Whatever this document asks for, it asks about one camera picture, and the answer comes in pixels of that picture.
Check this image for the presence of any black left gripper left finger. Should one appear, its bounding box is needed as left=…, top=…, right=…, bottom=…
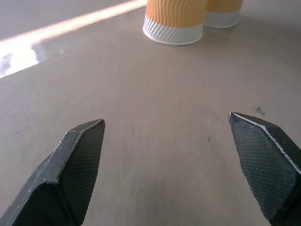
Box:
left=0, top=119, right=106, bottom=226

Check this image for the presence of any orange and white paper cup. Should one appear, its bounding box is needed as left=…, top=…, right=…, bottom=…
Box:
left=142, top=0, right=209, bottom=46
left=203, top=0, right=244, bottom=29

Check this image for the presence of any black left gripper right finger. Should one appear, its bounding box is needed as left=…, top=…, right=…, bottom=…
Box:
left=228, top=112, right=301, bottom=226

